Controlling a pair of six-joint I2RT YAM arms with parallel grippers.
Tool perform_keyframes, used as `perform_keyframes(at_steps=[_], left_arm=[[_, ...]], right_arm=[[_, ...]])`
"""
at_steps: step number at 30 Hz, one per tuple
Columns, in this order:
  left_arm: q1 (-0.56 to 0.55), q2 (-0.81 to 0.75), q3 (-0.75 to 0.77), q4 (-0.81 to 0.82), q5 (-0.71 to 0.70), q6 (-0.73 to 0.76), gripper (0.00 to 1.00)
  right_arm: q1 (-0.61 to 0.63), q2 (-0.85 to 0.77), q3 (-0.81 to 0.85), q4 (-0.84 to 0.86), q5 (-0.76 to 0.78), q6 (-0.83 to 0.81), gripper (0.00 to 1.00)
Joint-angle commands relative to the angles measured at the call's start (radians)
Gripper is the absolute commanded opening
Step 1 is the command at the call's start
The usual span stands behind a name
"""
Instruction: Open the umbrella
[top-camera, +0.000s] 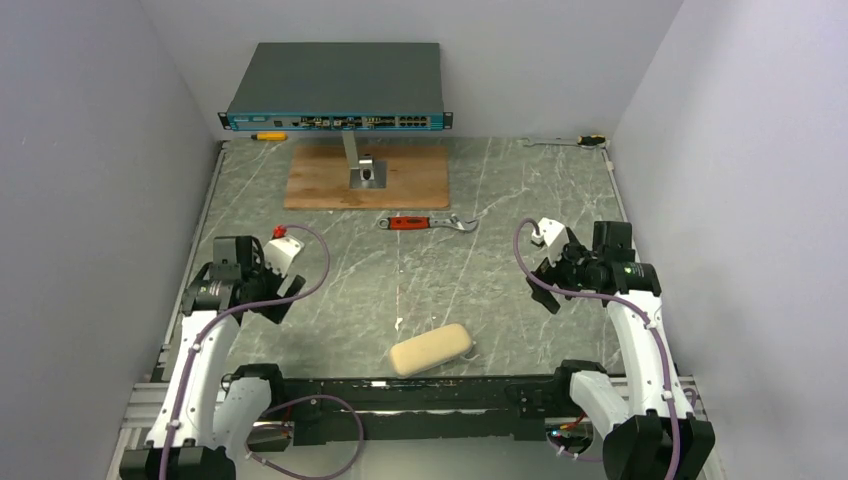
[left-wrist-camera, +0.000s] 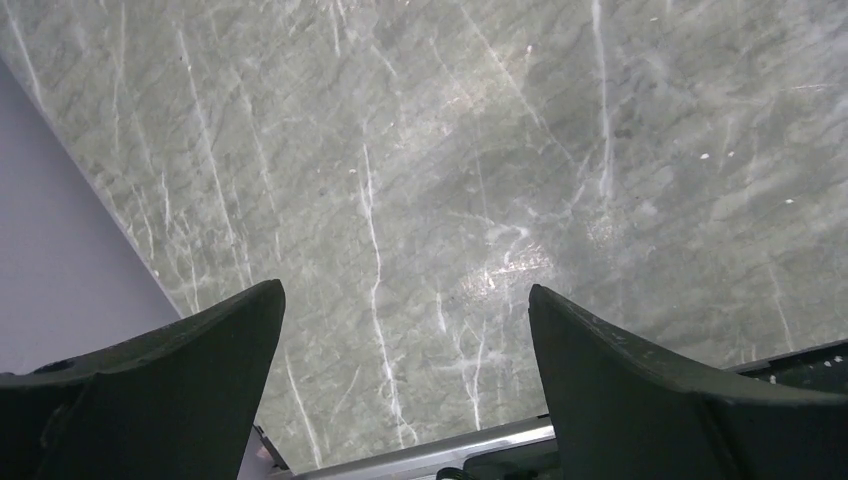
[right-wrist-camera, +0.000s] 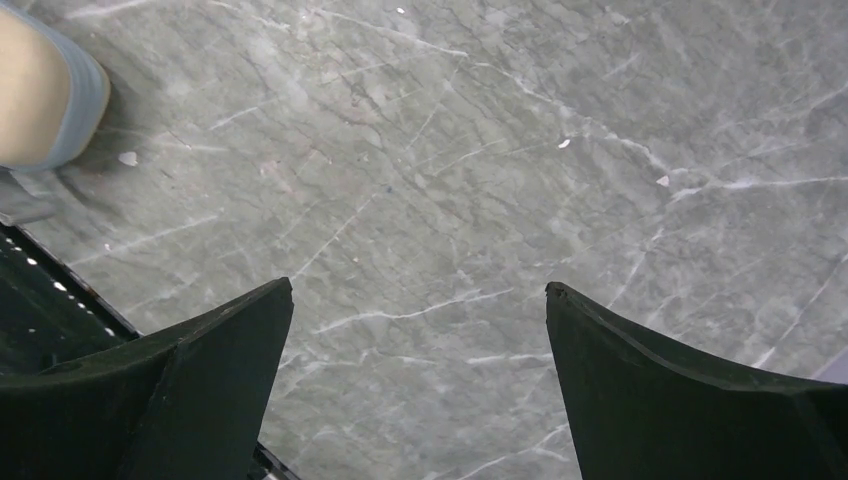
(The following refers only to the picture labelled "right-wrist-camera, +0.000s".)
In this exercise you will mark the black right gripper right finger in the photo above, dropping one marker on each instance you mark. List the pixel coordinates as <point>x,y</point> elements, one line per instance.
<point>642,405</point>

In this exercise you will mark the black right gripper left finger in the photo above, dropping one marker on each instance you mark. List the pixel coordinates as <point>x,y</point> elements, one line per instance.
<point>186,402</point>

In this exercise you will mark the beige umbrella case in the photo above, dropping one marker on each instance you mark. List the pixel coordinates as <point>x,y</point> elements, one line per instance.
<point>54,94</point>

